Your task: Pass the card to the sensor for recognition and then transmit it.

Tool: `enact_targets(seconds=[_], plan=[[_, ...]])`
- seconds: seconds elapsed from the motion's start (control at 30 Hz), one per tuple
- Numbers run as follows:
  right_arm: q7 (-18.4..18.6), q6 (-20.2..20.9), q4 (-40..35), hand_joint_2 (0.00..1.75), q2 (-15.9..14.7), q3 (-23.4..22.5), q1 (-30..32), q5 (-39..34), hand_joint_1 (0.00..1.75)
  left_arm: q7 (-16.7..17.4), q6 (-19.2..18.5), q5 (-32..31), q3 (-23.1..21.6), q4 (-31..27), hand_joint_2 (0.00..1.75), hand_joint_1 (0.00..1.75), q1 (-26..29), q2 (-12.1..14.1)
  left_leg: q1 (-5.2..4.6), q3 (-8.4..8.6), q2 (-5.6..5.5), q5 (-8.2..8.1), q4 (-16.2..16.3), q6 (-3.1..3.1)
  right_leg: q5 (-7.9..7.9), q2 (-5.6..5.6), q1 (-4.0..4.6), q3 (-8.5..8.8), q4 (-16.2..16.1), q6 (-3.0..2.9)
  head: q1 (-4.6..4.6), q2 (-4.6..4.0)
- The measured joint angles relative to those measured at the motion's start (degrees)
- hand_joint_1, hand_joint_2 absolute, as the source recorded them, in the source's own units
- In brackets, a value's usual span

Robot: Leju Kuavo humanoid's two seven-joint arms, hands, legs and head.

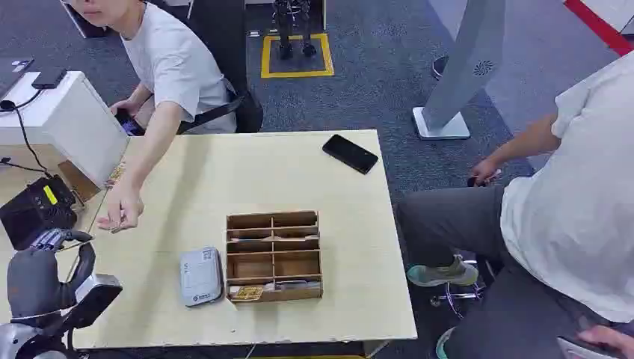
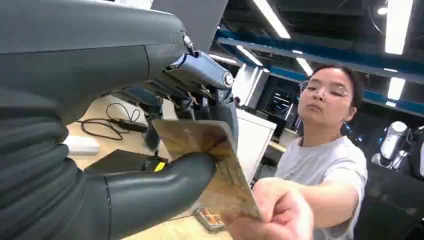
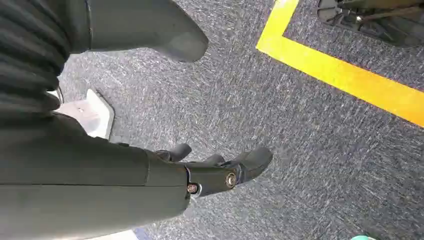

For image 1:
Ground grey laptop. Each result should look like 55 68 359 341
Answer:
0 58 36 100

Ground yellow floor tape square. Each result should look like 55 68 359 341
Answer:
261 33 335 79

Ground chrome stool base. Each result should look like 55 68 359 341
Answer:
429 257 496 319

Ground black cable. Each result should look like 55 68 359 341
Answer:
0 89 54 180

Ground grey card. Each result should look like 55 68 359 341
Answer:
274 280 322 292

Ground grey card case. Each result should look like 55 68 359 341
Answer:
179 246 225 308

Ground black robot legs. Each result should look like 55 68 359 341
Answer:
272 0 318 61

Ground black card reader device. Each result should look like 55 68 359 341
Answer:
0 174 79 251

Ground black smartphone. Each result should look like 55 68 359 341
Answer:
321 134 380 175

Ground black handheld controller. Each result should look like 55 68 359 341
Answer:
467 170 502 188

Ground wooden card box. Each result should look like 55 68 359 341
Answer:
225 210 324 304

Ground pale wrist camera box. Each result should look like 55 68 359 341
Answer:
73 274 123 331

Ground yellow hotel card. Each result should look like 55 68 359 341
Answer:
231 286 265 302

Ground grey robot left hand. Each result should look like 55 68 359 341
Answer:
6 228 97 321

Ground white cabinet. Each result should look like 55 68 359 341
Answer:
0 70 131 190

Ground smartphone with lit screen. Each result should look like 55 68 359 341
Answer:
114 108 146 137

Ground grey kiosk stand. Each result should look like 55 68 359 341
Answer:
412 0 507 141

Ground person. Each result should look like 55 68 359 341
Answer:
61 0 240 234
396 49 634 359

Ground white phone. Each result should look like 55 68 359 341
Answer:
556 337 612 359

